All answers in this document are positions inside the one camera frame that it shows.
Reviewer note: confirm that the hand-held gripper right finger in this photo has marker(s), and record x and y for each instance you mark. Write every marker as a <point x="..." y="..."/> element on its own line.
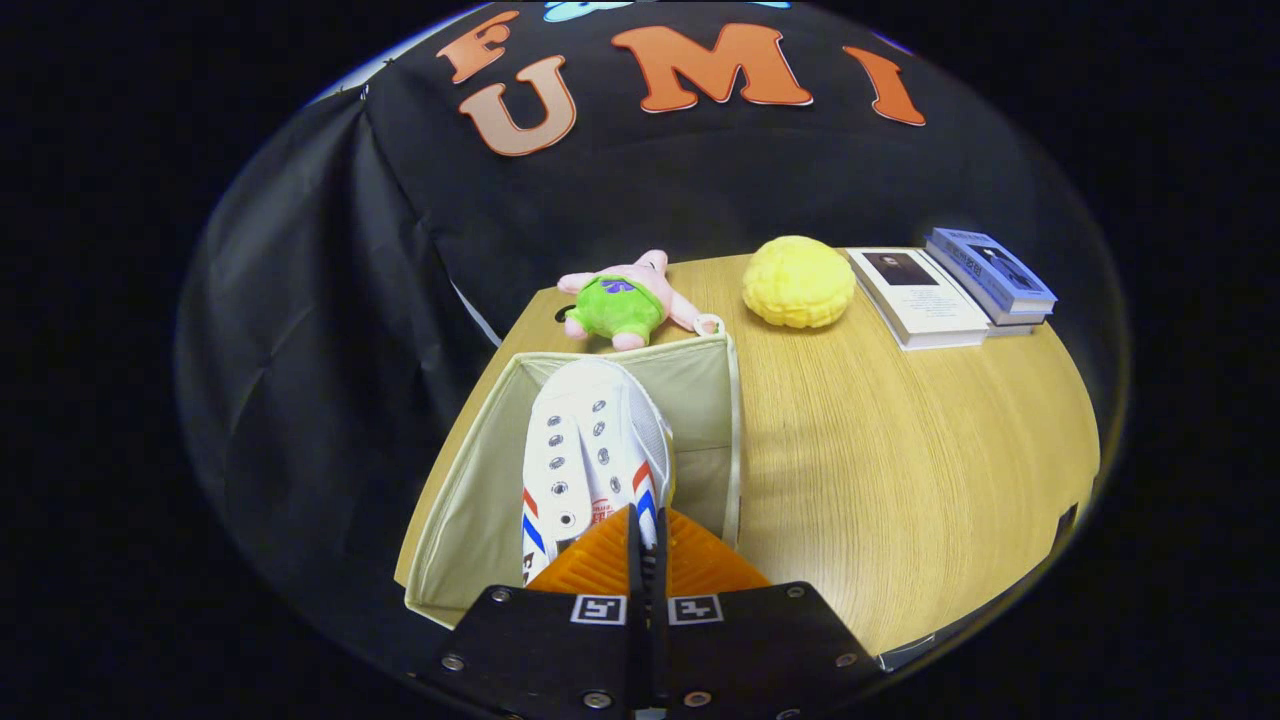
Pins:
<point x="760" y="650"/>

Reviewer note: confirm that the yellow bumpy plush toy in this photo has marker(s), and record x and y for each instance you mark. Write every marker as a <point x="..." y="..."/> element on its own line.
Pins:
<point x="798" y="282"/>

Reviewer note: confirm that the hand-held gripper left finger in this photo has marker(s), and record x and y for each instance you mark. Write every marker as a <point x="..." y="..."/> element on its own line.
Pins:
<point x="540" y="650"/>

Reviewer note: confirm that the white canvas shoe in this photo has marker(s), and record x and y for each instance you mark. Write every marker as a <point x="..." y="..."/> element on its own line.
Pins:
<point x="590" y="440"/>

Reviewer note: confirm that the blue-edged book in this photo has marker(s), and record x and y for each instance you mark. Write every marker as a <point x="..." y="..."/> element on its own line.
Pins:
<point x="1015" y="317"/>

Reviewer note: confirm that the thin white book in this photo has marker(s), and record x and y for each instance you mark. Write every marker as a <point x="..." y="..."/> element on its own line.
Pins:
<point x="1012" y="330"/>

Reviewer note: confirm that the pink starfish plush toy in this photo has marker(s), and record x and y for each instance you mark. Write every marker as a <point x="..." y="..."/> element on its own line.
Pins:
<point x="620" y="305"/>

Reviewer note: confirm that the blue cover book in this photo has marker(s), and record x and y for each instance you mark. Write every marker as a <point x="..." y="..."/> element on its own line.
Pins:
<point x="990" y="265"/>

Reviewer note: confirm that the white book with dark photo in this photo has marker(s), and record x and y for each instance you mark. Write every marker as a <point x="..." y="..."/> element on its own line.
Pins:
<point x="925" y="305"/>

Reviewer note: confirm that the beige fabric storage box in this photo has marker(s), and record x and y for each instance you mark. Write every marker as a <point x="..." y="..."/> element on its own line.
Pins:
<point x="480" y="500"/>

